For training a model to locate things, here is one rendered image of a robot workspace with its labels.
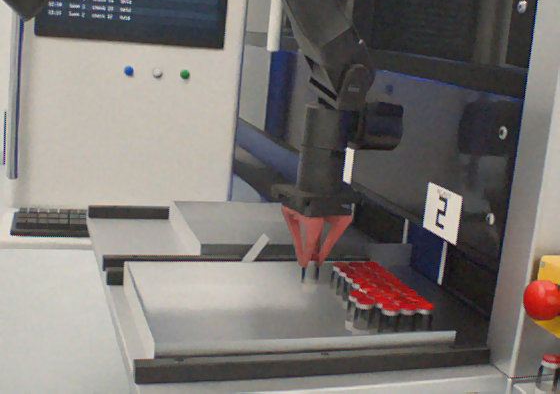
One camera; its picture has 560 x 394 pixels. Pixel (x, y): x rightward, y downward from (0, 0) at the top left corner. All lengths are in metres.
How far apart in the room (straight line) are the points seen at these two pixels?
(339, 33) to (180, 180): 0.91
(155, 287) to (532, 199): 0.49
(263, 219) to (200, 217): 0.12
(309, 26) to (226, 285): 0.38
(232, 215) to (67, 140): 0.46
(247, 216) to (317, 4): 0.62
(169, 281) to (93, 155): 0.70
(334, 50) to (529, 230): 0.29
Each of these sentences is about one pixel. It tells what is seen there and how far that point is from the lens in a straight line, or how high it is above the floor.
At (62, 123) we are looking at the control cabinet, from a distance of 1.69.
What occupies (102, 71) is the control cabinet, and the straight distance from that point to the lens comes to 1.68.
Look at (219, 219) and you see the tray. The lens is 1.40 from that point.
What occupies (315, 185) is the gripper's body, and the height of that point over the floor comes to 1.05.
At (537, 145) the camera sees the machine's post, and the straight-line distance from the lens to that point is 0.84.
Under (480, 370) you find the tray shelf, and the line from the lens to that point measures 0.91.
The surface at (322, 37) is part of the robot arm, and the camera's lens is 0.88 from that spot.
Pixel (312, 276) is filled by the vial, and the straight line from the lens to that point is 0.99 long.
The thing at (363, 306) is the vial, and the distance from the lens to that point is 0.92.
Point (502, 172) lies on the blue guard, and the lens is 0.90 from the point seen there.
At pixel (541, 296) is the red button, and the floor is 1.00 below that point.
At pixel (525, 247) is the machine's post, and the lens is 0.86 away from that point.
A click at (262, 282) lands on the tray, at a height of 0.89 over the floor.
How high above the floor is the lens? 1.23
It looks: 11 degrees down
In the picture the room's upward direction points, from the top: 5 degrees clockwise
